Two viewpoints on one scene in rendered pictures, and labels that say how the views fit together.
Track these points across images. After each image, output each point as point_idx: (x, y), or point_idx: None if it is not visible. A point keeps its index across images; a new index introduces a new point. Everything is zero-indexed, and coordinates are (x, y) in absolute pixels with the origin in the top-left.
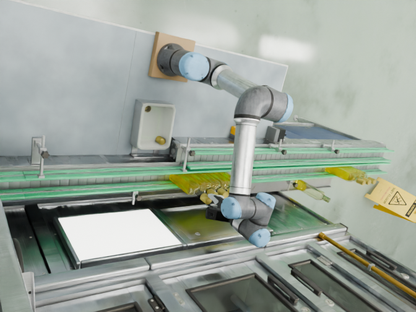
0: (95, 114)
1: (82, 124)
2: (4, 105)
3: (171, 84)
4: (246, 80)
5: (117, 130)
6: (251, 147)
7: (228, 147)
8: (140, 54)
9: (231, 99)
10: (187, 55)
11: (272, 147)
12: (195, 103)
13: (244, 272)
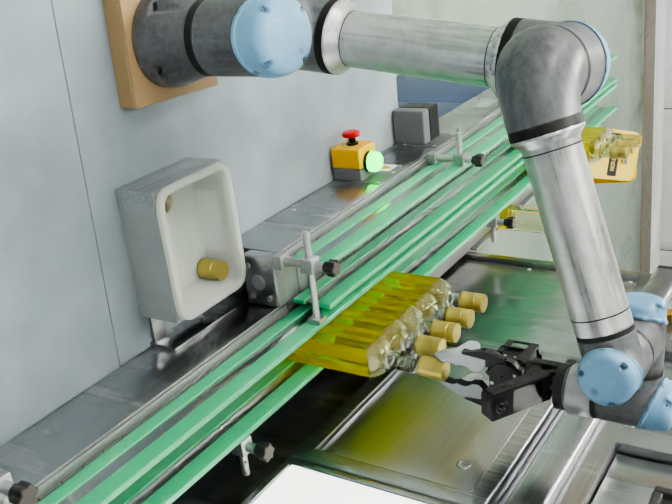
0: (32, 286)
1: (11, 334)
2: None
3: (179, 107)
4: (442, 23)
5: (103, 300)
6: (596, 201)
7: (363, 205)
8: (83, 55)
9: (310, 83)
10: (248, 11)
11: (441, 158)
12: (245, 129)
13: (639, 500)
